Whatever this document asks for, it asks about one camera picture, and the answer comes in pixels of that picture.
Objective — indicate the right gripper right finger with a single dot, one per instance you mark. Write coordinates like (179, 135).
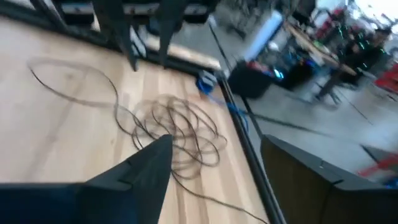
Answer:
(326, 199)

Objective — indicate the wooden workbench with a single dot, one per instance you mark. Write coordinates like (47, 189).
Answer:
(317, 46)

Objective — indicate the person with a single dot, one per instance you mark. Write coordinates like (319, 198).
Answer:
(367, 53)

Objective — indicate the white tower fan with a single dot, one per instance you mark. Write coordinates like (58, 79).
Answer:
(264, 34)

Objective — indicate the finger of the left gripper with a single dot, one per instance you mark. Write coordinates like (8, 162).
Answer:
(169, 31)
(119, 34)

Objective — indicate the red floor bar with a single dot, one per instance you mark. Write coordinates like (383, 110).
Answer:
(379, 166)

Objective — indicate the blue round device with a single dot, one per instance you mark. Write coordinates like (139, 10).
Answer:
(206, 82)

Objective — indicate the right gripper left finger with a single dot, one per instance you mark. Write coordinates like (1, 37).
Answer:
(93, 202)

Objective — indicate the silver mounting bracket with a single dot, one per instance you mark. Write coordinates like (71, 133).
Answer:
(138, 42)

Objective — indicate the office chair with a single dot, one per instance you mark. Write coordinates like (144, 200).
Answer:
(329, 90)

